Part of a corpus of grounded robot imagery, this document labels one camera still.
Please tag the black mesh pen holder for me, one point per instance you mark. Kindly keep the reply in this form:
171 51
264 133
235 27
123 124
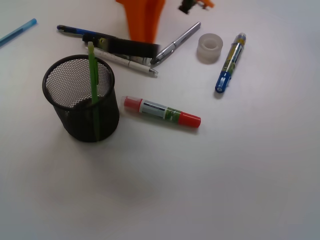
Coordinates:
67 87

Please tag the red marker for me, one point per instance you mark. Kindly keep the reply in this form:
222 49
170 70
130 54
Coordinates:
159 111

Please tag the clear tape roll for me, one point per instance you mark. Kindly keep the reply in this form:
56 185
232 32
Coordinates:
209 48

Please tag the silver pen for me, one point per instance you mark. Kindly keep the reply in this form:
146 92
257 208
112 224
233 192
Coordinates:
168 50

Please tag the blue marker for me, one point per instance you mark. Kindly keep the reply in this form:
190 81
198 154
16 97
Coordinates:
230 63

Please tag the black tape roll white core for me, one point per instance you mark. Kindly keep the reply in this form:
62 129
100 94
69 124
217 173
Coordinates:
132 48

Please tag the white pen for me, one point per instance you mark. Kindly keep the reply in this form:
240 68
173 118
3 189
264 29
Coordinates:
125 62

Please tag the green mechanical pencil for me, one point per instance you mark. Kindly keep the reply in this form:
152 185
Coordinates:
94 81

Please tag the black and blue pen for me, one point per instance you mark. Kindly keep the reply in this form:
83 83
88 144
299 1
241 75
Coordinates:
75 31

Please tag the black cap marker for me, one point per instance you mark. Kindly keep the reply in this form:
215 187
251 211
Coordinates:
101 43

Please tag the light blue pen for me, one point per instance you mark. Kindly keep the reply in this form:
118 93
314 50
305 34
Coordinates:
10 36

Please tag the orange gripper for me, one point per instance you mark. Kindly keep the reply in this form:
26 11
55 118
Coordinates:
143 16

